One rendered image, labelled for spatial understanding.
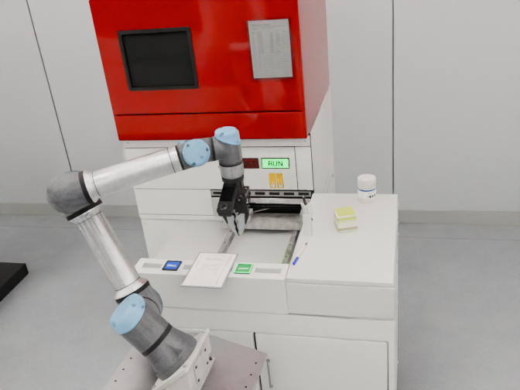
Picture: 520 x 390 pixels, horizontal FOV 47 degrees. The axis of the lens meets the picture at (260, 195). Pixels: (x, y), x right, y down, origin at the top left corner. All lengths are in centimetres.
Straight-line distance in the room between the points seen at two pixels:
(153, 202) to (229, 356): 103
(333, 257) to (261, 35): 84
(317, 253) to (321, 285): 16
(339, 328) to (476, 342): 131
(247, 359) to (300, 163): 90
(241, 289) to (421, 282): 178
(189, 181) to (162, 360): 105
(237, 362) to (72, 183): 73
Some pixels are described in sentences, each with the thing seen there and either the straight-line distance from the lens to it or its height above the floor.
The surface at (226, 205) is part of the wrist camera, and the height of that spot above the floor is 125.
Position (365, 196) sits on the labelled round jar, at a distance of 236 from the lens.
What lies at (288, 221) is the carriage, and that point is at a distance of 245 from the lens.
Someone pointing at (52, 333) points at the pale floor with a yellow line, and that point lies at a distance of 365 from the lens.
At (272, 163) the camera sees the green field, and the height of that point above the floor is 110.
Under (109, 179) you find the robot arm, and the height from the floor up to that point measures 142.
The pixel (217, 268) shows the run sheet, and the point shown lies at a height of 96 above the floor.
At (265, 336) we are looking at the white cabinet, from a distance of 211.
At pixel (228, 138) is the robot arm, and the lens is 179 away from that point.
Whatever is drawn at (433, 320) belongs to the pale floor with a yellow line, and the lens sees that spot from 333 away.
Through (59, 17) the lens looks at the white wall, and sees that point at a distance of 436.
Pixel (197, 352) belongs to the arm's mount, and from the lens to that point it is 175.
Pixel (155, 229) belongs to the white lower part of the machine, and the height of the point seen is 77.
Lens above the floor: 206
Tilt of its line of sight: 26 degrees down
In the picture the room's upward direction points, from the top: 6 degrees counter-clockwise
